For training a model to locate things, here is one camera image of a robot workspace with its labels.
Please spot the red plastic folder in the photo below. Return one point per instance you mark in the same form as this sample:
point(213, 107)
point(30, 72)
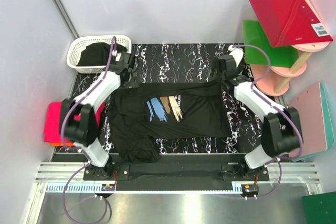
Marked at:
point(289, 22)

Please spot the black shirt in basket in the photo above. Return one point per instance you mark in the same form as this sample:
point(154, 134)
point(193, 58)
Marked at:
point(95, 54)

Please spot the folded orange t-shirt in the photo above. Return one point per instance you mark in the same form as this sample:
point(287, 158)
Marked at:
point(68, 144)

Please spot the folded pink t-shirt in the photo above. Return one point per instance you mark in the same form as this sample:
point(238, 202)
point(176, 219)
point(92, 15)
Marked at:
point(52, 124)

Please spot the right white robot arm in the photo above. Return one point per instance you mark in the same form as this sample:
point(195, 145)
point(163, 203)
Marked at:
point(281, 131)

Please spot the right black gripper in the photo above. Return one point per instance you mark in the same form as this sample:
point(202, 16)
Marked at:
point(218, 70)

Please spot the aluminium rail frame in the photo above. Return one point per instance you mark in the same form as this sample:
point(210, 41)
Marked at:
point(64, 190)

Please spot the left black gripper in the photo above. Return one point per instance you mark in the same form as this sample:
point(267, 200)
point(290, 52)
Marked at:
point(131, 77)

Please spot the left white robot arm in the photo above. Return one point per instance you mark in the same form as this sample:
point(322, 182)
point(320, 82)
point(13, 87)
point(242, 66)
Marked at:
point(78, 123)

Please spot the dark green board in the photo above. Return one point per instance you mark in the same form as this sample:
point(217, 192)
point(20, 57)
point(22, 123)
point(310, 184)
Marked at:
point(320, 208)

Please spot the teal board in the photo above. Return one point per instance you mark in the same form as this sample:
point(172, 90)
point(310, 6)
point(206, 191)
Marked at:
point(326, 108)

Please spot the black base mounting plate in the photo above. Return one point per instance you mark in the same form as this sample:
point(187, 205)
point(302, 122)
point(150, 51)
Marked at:
point(186, 173)

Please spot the black printed t-shirt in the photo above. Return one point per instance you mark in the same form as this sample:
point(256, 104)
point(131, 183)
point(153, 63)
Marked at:
point(164, 110)

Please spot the pink clipboard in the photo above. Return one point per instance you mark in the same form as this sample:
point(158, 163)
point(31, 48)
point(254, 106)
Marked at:
point(309, 121)

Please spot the black marble pattern mat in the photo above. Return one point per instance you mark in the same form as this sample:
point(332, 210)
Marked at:
point(191, 63)

